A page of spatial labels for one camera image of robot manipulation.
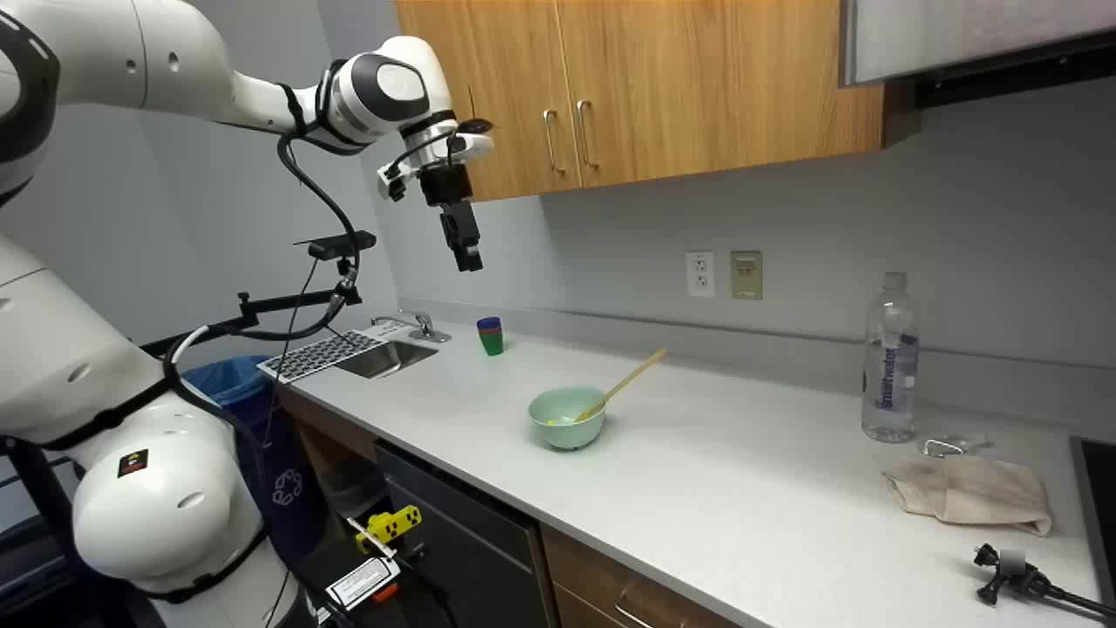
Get grey dish drying rack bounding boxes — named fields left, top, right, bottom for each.
left=259, top=327, right=380, bottom=387

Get white red control box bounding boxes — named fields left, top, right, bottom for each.
left=325, top=556, right=404, bottom=614

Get white wall outlet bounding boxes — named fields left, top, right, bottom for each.
left=684, top=246, right=718, bottom=299

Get beige wall switch plate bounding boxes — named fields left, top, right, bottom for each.
left=730, top=246, right=767, bottom=304

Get metal cabinet handle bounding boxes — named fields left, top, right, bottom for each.
left=540, top=104, right=572, bottom=182
left=572, top=93, right=606, bottom=179

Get blue recycling bin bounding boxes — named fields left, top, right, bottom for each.
left=182, top=352, right=330, bottom=566

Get stacked blue green cups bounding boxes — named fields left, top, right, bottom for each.
left=473, top=315, right=509, bottom=358

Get clear plastic water bottle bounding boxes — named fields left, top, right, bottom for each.
left=859, top=268, right=923, bottom=446

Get wooden lower drawer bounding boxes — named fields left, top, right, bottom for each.
left=536, top=523, right=744, bottom=628

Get wooden spatula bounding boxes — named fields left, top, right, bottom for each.
left=572, top=344, right=674, bottom=425

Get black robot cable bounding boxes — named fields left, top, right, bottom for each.
left=272, top=130, right=365, bottom=347

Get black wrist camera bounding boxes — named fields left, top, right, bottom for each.
left=374, top=160, right=410, bottom=204

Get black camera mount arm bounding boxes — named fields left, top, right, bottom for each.
left=172, top=258, right=365, bottom=357

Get wooden cabinet door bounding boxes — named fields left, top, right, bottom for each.
left=393, top=0, right=574, bottom=204
left=553, top=0, right=919, bottom=192

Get light green bowl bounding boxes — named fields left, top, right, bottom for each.
left=525, top=385, right=610, bottom=454

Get black stove top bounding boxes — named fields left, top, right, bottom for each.
left=1067, top=433, right=1116, bottom=614

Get beige crumpled cloth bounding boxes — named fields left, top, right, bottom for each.
left=882, top=451, right=1056, bottom=538

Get black dishwasher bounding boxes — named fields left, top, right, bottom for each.
left=374, top=435, right=559, bottom=628

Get yellow hand tool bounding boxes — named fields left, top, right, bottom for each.
left=352, top=503, right=429, bottom=557

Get small black camera tripod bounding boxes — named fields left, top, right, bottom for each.
left=970, top=540, right=1116, bottom=620

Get steel sink basin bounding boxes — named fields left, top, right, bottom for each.
left=333, top=337, right=441, bottom=381

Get small clear wrapper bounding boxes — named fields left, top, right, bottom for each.
left=919, top=433, right=994, bottom=460

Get steel range hood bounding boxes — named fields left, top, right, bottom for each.
left=839, top=0, right=1116, bottom=113

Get black exterior camera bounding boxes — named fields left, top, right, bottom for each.
left=305, top=228, right=380, bottom=264

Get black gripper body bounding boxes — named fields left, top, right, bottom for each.
left=415, top=164, right=483, bottom=253

